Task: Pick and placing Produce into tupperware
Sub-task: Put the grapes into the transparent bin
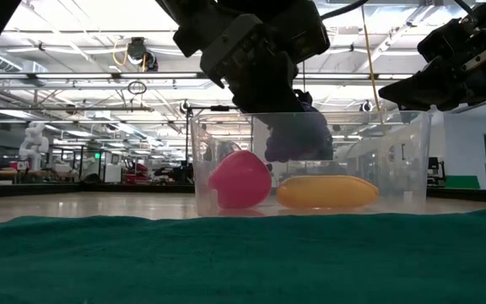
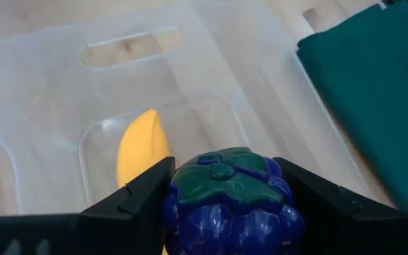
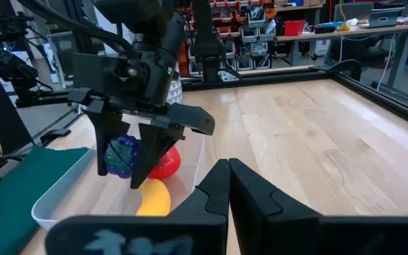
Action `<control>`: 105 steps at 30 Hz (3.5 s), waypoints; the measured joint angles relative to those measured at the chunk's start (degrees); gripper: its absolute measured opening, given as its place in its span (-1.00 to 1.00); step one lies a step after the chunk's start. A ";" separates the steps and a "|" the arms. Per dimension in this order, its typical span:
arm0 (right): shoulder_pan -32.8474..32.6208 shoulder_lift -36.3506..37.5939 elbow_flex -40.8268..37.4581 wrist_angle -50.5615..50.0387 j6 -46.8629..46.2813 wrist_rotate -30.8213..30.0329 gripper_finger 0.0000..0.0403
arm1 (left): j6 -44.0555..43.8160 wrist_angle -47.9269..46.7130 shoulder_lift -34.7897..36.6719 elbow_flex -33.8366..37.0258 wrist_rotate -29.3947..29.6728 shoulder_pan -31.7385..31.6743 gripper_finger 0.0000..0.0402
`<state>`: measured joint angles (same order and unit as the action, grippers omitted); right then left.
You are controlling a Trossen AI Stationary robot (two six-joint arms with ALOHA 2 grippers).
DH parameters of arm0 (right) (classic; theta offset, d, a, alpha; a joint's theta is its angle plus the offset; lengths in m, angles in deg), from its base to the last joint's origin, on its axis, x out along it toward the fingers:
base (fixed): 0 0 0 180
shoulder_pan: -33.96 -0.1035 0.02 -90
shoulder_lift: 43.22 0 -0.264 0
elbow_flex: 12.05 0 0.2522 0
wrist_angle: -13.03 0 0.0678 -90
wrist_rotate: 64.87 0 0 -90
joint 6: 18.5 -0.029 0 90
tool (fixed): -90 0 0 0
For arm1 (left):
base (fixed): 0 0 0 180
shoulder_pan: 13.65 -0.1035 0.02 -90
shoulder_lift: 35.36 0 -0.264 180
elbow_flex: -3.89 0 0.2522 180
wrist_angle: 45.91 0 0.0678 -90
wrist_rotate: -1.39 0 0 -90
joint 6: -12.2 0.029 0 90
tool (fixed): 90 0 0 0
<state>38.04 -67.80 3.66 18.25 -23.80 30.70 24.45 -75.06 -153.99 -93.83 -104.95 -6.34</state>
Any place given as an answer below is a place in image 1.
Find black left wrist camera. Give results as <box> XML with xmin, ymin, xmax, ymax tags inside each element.
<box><xmin>287</xmin><ymin>0</ymin><xmax>332</xmax><ymax>65</ymax></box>

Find black left wrist camera cable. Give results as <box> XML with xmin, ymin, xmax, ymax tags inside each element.
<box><xmin>320</xmin><ymin>0</ymin><xmax>371</xmax><ymax>21</ymax></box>

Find black aluminium table frame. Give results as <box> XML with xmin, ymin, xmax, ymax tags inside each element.
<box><xmin>0</xmin><ymin>182</ymin><xmax>486</xmax><ymax>205</ymax></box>

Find green board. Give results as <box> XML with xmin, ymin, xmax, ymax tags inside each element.
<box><xmin>445</xmin><ymin>175</ymin><xmax>481</xmax><ymax>191</ymax></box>

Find yellow hanging cable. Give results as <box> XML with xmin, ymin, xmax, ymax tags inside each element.
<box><xmin>360</xmin><ymin>5</ymin><xmax>386</xmax><ymax>126</ymax></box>

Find dark green cloth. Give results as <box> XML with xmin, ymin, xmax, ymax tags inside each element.
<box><xmin>0</xmin><ymin>206</ymin><xmax>486</xmax><ymax>304</ymax></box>

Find purple toy grapes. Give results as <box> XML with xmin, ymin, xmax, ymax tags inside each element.
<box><xmin>263</xmin><ymin>100</ymin><xmax>334</xmax><ymax>164</ymax></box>

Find yellow toy banana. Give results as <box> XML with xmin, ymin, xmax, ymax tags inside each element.
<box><xmin>275</xmin><ymin>174</ymin><xmax>381</xmax><ymax>210</ymax></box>

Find black computer monitor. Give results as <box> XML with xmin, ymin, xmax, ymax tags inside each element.
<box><xmin>426</xmin><ymin>156</ymin><xmax>447</xmax><ymax>187</ymax></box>

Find clear plastic tupperware container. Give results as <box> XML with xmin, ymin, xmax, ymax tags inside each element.
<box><xmin>189</xmin><ymin>110</ymin><xmax>432</xmax><ymax>216</ymax></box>

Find hanging black cable loop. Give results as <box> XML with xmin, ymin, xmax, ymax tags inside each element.
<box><xmin>127</xmin><ymin>80</ymin><xmax>149</xmax><ymax>97</ymax></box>

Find red toy apple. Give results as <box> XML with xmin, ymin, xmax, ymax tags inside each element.
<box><xmin>208</xmin><ymin>149</ymin><xmax>273</xmax><ymax>210</ymax></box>

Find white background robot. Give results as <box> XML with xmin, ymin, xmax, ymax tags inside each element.
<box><xmin>18</xmin><ymin>121</ymin><xmax>51</xmax><ymax>172</ymax></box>

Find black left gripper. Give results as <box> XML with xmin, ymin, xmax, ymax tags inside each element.
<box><xmin>172</xmin><ymin>0</ymin><xmax>315</xmax><ymax>115</ymax></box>

